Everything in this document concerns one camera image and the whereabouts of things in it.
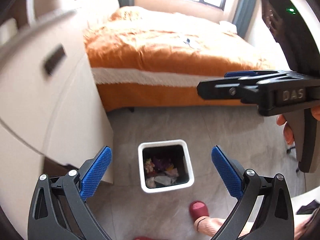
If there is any trash inside bin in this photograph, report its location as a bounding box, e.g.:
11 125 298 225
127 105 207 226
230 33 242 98
143 157 179 189

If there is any white square trash bin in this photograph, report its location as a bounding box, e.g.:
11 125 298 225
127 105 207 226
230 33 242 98
138 139 195 194

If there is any teal curtain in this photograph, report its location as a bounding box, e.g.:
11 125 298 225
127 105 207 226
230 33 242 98
232 0 257 38

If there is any person's leg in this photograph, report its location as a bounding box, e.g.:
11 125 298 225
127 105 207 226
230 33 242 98
194 216 253 239

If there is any red slipper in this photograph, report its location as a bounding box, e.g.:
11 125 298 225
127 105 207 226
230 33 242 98
189 200 209 222

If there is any white bedside cabinet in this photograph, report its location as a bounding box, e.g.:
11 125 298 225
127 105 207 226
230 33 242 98
0 10 115 184

